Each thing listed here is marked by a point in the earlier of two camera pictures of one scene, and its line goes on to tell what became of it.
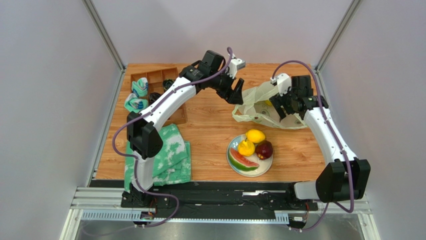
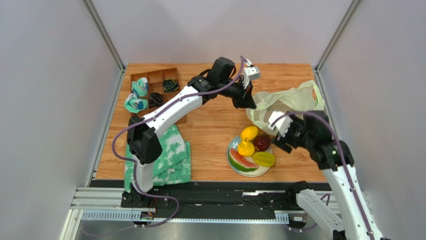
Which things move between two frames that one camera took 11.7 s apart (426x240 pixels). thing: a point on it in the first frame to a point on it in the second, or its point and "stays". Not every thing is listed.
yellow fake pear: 246,148 stays
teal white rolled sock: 140,87 stays
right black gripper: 286,102 to 287,137
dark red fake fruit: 264,149 to 262,142
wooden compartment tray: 155,79 stays
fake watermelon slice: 241,162 stays
